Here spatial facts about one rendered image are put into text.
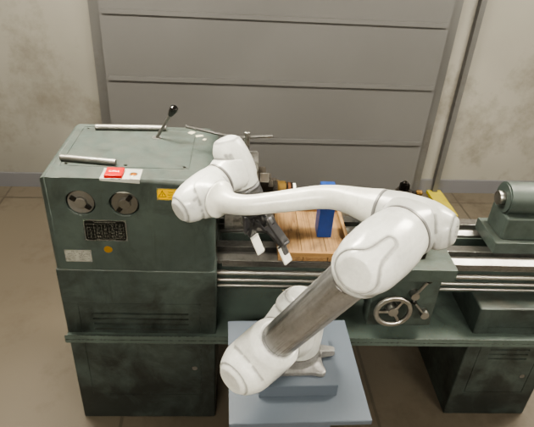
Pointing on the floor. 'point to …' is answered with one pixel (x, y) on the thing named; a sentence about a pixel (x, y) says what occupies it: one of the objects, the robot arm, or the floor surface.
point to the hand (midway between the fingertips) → (273, 254)
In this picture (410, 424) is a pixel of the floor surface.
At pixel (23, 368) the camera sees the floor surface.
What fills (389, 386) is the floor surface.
